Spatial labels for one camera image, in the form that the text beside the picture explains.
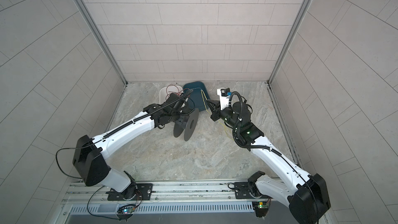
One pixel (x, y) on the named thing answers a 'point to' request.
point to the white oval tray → (165, 92)
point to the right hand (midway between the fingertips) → (206, 102)
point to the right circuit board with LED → (264, 205)
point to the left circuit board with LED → (128, 210)
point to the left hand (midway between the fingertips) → (186, 113)
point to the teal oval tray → (198, 93)
